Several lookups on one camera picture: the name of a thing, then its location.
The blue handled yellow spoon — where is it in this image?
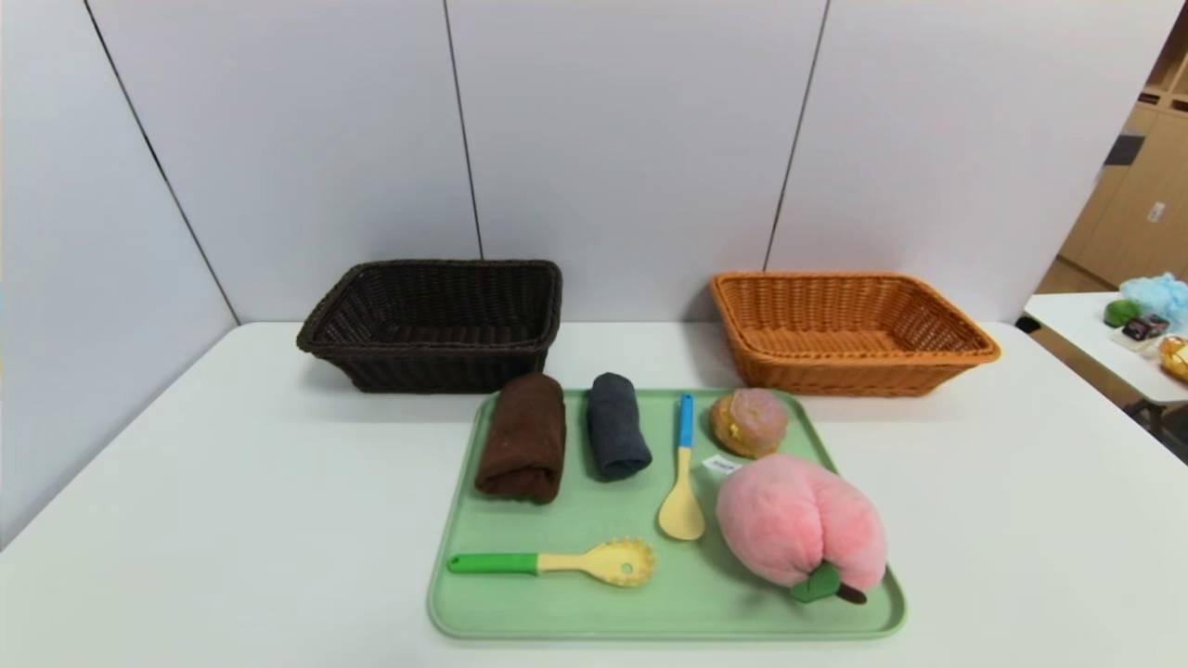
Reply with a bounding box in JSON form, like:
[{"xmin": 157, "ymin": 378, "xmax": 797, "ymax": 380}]
[{"xmin": 658, "ymin": 393, "xmax": 706, "ymax": 542}]

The light green plastic tray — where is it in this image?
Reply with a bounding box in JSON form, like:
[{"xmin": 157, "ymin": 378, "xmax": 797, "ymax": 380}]
[{"xmin": 427, "ymin": 388, "xmax": 909, "ymax": 641}]

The brown towel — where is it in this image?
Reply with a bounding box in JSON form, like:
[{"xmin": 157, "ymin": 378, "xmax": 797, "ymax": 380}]
[{"xmin": 474, "ymin": 373, "xmax": 567, "ymax": 506}]

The orange wicker basket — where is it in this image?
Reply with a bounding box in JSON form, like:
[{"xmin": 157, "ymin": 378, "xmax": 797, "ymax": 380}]
[{"xmin": 711, "ymin": 271, "xmax": 1002, "ymax": 398}]

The dark brown wicker basket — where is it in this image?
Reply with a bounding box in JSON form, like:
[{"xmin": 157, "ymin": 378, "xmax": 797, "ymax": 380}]
[{"xmin": 296, "ymin": 259, "xmax": 563, "ymax": 393}]

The light wooden cabinet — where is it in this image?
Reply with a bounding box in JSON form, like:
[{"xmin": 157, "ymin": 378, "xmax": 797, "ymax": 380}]
[{"xmin": 1035, "ymin": 7, "xmax": 1188, "ymax": 293}]

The pink plush peach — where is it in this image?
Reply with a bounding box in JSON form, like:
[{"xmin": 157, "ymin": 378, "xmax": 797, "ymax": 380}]
[{"xmin": 703, "ymin": 453, "xmax": 888, "ymax": 606}]

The toy cream puff bread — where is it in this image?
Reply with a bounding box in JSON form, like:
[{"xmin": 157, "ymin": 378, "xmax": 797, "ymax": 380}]
[{"xmin": 709, "ymin": 388, "xmax": 790, "ymax": 459}]

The dark grey towel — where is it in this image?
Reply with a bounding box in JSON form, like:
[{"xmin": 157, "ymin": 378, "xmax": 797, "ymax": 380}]
[{"xmin": 586, "ymin": 372, "xmax": 653, "ymax": 482}]

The white side table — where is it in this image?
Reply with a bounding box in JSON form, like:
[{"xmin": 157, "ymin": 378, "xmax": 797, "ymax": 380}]
[{"xmin": 1025, "ymin": 291, "xmax": 1188, "ymax": 409}]

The green handled pasta spoon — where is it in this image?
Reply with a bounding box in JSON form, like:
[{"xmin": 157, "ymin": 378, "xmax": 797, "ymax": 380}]
[{"xmin": 446, "ymin": 537, "xmax": 656, "ymax": 589}]

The light blue bath pouf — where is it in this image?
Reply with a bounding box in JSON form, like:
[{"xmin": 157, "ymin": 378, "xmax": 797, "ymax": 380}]
[{"xmin": 1120, "ymin": 273, "xmax": 1188, "ymax": 328}]

